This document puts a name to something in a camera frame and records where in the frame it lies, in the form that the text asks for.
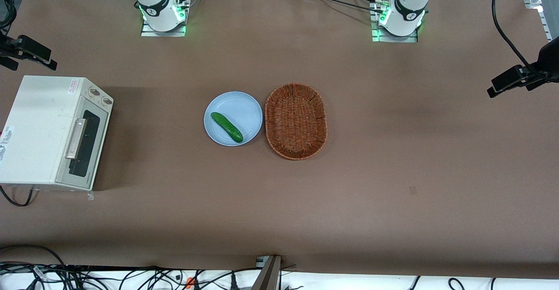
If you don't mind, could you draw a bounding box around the light blue plate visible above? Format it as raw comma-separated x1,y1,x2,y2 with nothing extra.
204,91,263,147

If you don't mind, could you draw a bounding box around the aluminium frame profile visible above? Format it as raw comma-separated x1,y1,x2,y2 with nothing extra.
522,0,559,42

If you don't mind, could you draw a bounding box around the dark camera stand pole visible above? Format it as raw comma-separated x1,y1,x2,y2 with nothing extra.
252,255,283,290

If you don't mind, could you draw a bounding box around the long looping black cable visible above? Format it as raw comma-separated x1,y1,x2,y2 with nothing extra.
0,245,67,267

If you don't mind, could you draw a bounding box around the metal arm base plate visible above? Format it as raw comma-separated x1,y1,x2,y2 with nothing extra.
140,0,190,38
371,0,419,43

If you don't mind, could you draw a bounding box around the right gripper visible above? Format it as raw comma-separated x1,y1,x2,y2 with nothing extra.
0,35,58,71

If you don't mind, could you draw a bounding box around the black oven power cable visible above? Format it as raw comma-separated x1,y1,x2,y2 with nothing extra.
0,185,35,207

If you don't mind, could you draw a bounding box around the green cucumber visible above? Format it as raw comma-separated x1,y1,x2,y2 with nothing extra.
211,112,244,143

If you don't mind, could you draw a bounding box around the white toaster oven body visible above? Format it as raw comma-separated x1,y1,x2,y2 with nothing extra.
0,76,114,191

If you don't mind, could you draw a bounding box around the silver oven door handle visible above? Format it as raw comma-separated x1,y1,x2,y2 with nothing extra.
65,118,88,160

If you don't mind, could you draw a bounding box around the brown wicker basket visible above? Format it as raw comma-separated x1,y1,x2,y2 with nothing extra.
265,83,328,161

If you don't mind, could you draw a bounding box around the black left wrist camera cable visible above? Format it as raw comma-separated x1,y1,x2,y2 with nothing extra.
492,0,552,81

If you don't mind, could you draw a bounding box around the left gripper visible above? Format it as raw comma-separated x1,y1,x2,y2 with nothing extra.
487,37,559,98

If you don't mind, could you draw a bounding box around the grey oven door with window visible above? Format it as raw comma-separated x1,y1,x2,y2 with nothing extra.
55,107,110,191

